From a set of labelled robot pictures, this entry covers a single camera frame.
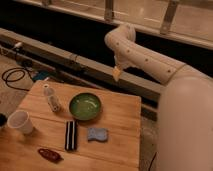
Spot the white plug on rail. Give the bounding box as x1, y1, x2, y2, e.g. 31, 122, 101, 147
13, 42, 23, 49

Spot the green ceramic bowl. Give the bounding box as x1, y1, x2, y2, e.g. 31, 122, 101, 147
69, 93, 102, 121

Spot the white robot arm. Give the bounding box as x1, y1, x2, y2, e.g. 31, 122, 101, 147
105, 24, 213, 171

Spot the blue sponge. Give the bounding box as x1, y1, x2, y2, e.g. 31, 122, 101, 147
87, 127, 108, 142

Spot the white paper cup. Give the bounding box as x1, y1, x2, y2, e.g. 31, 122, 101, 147
7, 110, 33, 134

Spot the black hanging cable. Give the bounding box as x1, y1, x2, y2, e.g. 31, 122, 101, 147
148, 151, 158, 171

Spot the black coiled cable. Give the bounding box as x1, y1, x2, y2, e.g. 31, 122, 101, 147
1, 58, 35, 92

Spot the black white striped eraser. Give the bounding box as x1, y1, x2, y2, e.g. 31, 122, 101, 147
65, 121, 77, 151

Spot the blue object on floor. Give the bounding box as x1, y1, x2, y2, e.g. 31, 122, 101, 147
32, 71, 49, 82

